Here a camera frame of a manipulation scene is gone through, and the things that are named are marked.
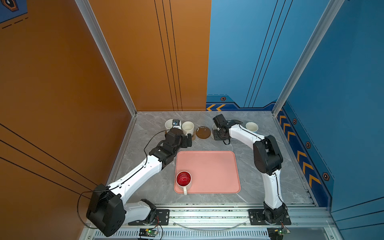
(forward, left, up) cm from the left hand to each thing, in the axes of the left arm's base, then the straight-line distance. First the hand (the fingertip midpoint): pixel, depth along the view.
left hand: (183, 133), depth 82 cm
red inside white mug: (-19, -1, -18) cm, 26 cm away
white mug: (+15, -1, -14) cm, 20 cm away
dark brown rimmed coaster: (+16, -12, -20) cm, 28 cm away
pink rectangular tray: (-14, -17, -18) cm, 28 cm away
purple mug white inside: (+4, -18, 0) cm, 18 cm away
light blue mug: (+13, -44, -10) cm, 47 cm away
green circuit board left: (-43, +15, -22) cm, 51 cm away
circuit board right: (-42, -49, -19) cm, 68 cm away
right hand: (+10, -21, -16) cm, 29 cm away
